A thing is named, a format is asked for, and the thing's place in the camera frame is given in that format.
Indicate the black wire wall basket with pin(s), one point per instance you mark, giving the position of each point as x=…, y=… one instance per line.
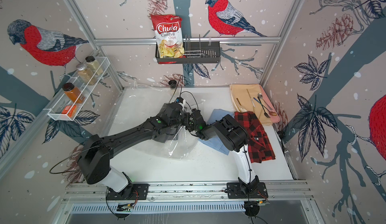
x=189, y=52

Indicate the silver spoon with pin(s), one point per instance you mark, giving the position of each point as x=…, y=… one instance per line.
x=260, y=97

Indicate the gold chopstick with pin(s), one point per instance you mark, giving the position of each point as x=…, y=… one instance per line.
x=251, y=98

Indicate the red cassava chips bag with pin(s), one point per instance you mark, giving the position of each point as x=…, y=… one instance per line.
x=169, y=37

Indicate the dark grey pinstripe shirt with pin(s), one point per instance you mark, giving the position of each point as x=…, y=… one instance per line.
x=163, y=137

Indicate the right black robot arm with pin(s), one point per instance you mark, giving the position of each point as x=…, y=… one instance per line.
x=234, y=138

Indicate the pink tray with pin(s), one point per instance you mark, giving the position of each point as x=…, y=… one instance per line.
x=273, y=109

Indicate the spice jar silver lid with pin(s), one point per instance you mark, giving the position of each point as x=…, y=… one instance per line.
x=86, y=75

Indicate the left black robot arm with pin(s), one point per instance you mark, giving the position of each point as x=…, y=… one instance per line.
x=94, y=160

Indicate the small orange box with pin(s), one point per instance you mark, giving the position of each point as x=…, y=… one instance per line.
x=70, y=110

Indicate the red black plaid shirt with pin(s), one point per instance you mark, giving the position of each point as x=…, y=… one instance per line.
x=259, y=147

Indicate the clear acrylic wall shelf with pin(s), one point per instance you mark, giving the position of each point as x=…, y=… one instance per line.
x=55, y=112

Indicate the clear plastic vacuum bag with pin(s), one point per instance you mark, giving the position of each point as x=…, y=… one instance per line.
x=142, y=102

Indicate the spice jar on table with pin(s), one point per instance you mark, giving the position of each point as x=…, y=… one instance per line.
x=173, y=84

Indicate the spice jar black lid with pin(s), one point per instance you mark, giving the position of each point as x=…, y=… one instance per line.
x=94, y=65

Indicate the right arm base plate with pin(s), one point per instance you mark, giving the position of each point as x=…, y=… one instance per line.
x=236, y=190

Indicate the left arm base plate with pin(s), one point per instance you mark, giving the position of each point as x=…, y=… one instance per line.
x=131, y=192

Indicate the light blue folded shirt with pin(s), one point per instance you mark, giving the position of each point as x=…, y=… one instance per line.
x=215, y=141

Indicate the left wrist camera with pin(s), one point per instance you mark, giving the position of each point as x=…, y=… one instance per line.
x=179, y=100

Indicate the orange spice jar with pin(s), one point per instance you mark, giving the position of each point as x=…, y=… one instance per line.
x=73, y=93

